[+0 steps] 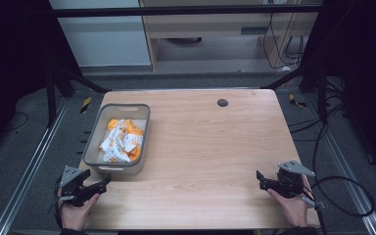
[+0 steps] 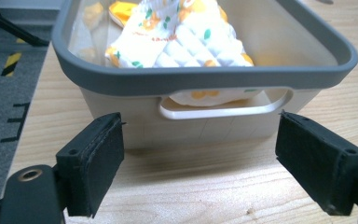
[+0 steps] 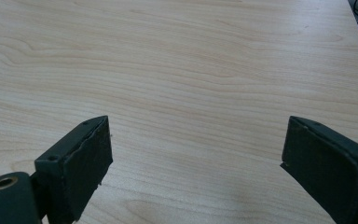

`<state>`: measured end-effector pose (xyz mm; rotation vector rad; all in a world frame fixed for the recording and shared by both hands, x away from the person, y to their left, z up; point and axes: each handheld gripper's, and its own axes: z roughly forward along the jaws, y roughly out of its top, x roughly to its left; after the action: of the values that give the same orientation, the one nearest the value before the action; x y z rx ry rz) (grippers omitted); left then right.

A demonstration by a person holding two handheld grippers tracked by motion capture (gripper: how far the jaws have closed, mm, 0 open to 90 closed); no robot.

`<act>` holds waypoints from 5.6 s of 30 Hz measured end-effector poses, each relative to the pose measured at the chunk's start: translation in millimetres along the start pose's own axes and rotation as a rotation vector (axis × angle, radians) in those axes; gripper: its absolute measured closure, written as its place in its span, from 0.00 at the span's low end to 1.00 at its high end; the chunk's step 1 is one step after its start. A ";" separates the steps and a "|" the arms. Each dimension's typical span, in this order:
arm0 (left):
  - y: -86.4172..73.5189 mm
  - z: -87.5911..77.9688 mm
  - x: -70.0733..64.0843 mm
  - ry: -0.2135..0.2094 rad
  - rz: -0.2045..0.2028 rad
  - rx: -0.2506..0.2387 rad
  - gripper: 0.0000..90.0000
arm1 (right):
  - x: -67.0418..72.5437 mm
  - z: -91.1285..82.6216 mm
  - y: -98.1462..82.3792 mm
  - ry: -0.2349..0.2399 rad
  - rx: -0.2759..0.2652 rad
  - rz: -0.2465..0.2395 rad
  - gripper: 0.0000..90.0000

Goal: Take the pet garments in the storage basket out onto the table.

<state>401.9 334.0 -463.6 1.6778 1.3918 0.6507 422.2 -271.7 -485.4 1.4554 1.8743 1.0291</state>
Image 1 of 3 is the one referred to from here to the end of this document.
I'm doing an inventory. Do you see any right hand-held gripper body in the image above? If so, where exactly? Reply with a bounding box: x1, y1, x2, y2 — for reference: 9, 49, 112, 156
267, 159, 326, 210

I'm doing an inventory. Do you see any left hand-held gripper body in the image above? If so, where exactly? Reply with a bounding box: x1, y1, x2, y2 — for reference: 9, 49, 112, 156
58, 164, 96, 208

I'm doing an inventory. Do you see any person's right hand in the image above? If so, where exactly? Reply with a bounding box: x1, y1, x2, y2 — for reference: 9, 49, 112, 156
266, 175, 311, 228

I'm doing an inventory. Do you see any person's left hand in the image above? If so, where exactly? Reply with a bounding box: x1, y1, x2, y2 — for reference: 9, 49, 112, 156
58, 192, 101, 232

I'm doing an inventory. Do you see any grey plastic basket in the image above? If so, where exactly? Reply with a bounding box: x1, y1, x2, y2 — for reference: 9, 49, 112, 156
81, 103, 152, 176

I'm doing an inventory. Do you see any crumpled orange and white wrapper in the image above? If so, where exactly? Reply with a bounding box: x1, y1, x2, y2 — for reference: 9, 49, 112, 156
99, 117, 145, 164

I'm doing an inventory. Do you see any yellow and black tape marker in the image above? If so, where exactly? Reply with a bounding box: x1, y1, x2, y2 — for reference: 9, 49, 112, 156
79, 96, 93, 115
289, 93, 307, 109

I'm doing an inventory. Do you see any black metal stand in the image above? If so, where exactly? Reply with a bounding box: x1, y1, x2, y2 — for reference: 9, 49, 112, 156
261, 63, 346, 126
44, 63, 112, 129

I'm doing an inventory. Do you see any black curtain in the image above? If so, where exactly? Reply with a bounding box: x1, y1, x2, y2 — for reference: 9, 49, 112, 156
298, 0, 376, 180
0, 0, 82, 165

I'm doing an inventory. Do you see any white cabinet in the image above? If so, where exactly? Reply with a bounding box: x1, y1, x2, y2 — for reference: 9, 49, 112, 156
48, 0, 153, 69

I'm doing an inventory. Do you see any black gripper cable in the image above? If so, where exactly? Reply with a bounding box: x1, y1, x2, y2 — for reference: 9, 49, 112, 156
47, 175, 65, 229
310, 121, 375, 235

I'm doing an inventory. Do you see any aluminium floor rail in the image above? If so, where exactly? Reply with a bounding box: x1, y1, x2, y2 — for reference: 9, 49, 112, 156
0, 97, 71, 235
303, 92, 376, 235

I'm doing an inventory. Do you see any bundle of black hanging cables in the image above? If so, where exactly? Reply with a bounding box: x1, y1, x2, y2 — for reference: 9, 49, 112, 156
261, 12, 306, 71

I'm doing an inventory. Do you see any black horizontal frame bar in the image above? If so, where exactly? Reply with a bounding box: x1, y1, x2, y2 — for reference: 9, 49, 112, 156
49, 4, 323, 19

